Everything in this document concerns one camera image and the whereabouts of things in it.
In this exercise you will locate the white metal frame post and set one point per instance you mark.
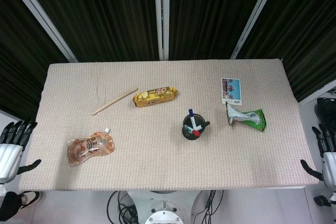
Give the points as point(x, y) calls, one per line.
point(161, 14)
point(39, 14)
point(256, 14)

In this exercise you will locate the white cylindrical tube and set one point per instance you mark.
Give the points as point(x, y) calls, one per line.
point(205, 124)

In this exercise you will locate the black pen cup with markers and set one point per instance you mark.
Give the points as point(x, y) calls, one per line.
point(189, 136)

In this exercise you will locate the green cap marker pen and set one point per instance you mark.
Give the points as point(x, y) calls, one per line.
point(188, 128)

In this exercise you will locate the photo postcard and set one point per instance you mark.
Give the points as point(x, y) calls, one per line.
point(232, 90)

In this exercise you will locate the white metal frame rail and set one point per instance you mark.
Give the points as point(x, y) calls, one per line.
point(319, 91)

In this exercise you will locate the beige waffle tablecloth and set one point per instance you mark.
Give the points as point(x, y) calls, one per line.
point(157, 161)

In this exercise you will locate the crumpled green snack bag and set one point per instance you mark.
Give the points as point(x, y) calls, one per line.
point(249, 117)

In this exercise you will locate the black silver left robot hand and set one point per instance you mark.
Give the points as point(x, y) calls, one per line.
point(9, 155)

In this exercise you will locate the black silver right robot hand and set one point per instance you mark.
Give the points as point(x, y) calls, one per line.
point(330, 163)

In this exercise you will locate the wooden stick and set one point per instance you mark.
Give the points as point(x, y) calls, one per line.
point(115, 101)

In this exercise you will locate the dark green curtain panel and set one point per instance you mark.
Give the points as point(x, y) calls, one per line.
point(309, 24)
point(15, 58)
point(210, 14)
point(105, 14)

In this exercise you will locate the red marker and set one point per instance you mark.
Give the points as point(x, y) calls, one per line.
point(196, 132)

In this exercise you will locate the yellow biscuit packet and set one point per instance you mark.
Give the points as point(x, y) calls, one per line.
point(155, 96)

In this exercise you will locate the white silver robot base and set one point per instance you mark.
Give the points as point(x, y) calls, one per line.
point(164, 211)

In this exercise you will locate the white black sneaker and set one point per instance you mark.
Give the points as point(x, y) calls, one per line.
point(31, 198)

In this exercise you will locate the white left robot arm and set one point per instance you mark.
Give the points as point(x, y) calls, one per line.
point(2, 188)

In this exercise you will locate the blue and white marker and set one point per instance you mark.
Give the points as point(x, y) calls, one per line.
point(192, 117)

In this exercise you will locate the black trouser leg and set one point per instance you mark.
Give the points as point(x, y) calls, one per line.
point(9, 205)

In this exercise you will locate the orange spouted drink pouch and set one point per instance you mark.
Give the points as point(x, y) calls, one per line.
point(89, 146)

